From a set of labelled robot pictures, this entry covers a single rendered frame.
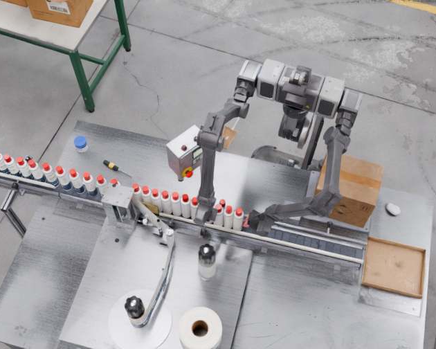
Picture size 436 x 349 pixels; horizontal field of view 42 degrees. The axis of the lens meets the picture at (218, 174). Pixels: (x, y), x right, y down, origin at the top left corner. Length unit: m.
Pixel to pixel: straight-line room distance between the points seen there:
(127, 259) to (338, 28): 3.02
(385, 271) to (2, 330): 1.93
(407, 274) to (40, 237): 1.93
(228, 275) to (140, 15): 2.92
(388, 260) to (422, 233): 0.26
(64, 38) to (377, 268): 2.46
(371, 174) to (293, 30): 2.35
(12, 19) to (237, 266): 2.35
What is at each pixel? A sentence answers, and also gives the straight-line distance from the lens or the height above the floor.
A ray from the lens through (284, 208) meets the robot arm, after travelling 2.62.
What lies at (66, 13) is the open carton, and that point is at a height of 0.89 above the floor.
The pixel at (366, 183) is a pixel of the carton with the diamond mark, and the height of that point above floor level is 1.12.
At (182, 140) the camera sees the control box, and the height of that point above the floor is 1.47.
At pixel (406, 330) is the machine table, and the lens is 3.00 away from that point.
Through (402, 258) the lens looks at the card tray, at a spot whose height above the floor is 0.83.
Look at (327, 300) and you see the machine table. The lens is 2.94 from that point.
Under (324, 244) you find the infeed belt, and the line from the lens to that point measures 2.99.
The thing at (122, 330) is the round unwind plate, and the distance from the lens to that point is 2.82.
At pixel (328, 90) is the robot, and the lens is 2.68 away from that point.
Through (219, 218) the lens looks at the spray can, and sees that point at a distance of 2.86.
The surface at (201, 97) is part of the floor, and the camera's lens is 4.53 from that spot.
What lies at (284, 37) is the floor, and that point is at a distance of 4.97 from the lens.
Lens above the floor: 3.59
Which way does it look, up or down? 60 degrees down
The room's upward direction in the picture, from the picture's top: 1 degrees clockwise
